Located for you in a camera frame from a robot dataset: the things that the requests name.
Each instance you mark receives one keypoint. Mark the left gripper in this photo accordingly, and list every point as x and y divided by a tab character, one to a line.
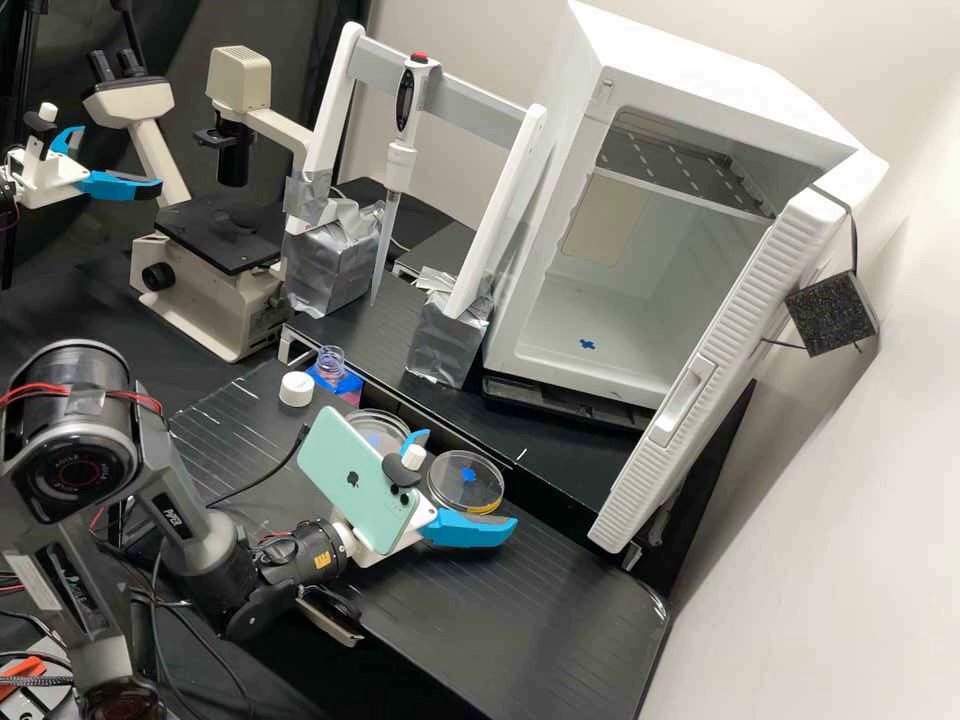
45	180

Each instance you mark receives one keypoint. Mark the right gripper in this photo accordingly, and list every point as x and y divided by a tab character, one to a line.
382	556

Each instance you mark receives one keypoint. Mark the petri dish lid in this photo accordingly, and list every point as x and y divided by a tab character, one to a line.
469	480

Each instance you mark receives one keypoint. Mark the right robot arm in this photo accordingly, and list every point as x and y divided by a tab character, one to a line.
71	442

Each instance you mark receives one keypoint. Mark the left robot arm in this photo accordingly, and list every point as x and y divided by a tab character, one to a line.
6	199

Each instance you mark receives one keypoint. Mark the petri dish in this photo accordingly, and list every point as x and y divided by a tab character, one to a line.
379	429

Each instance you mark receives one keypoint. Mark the black tray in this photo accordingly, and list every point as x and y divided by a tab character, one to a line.
570	401

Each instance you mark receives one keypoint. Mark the cream microscope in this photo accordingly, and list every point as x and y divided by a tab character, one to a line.
210	277

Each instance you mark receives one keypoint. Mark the small bottle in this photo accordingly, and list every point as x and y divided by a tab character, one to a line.
331	364

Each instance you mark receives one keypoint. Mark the white cap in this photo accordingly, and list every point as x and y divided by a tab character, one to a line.
297	389

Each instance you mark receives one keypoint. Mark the white pipette stand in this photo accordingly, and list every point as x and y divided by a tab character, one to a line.
480	247

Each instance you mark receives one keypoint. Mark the incubator door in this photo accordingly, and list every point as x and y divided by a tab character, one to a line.
720	360

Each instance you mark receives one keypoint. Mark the pipette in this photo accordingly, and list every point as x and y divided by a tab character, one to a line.
405	112

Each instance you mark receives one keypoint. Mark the white incubator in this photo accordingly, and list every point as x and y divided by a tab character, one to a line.
675	112

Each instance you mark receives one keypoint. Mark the right wrist camera phone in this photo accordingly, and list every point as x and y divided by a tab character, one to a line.
352	472

